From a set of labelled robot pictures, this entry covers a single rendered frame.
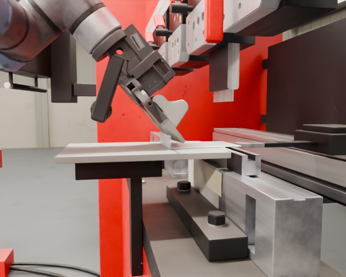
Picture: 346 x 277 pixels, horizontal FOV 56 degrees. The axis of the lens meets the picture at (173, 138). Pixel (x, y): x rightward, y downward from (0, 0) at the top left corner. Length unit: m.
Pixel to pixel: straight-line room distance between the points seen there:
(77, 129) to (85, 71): 1.63
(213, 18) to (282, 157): 0.52
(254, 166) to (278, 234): 0.14
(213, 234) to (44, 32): 0.40
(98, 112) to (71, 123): 8.98
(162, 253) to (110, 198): 1.02
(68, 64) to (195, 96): 0.82
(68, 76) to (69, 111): 7.57
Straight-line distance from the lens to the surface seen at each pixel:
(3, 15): 0.46
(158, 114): 0.54
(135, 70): 0.55
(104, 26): 0.56
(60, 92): 1.98
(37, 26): 0.57
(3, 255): 2.49
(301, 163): 0.80
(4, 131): 9.74
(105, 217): 1.50
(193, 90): 1.47
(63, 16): 0.58
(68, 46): 1.99
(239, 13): 0.44
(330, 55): 1.19
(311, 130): 0.70
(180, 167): 0.92
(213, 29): 0.44
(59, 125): 9.55
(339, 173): 0.71
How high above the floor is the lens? 1.07
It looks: 5 degrees down
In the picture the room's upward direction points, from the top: straight up
